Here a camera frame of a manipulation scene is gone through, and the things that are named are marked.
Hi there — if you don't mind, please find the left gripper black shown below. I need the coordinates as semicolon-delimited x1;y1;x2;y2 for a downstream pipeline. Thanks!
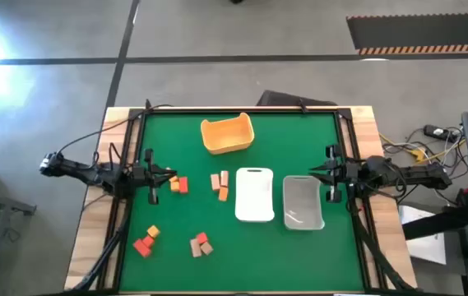
130;148;178;206

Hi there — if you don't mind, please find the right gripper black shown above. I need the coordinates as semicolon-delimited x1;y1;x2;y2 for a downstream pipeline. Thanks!
308;143;361;204

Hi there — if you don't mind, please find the grey plastic bin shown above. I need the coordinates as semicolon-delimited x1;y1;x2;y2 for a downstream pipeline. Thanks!
282;174;326;231

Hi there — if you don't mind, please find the orange plastic bin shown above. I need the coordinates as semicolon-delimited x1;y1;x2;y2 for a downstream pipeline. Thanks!
200;112;256;155

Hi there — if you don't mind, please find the white plastic bin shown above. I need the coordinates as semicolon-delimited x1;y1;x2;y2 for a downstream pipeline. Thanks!
234;167;276;223

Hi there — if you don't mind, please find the black power strip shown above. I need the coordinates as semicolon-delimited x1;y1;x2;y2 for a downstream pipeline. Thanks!
423;124;451;139

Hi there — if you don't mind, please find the white paper sheet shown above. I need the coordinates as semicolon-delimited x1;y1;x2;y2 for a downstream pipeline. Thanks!
397;204;448;266

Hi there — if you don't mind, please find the black hazard-striped floor mat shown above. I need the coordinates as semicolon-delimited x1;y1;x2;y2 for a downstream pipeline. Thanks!
345;12;468;56

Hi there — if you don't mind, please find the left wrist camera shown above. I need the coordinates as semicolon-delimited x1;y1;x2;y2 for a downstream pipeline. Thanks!
132;166;147;186

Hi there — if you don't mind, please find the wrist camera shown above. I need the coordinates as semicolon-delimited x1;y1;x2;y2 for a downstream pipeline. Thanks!
132;166;147;186
342;164;360;184

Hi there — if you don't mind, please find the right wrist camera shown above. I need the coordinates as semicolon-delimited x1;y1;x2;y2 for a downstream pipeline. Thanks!
342;164;360;184

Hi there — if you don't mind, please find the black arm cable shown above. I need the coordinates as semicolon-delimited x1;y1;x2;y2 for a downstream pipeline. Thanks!
57;98;175;156

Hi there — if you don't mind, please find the yellow floor cable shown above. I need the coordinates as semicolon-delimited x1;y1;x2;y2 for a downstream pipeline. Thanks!
379;133;467;164

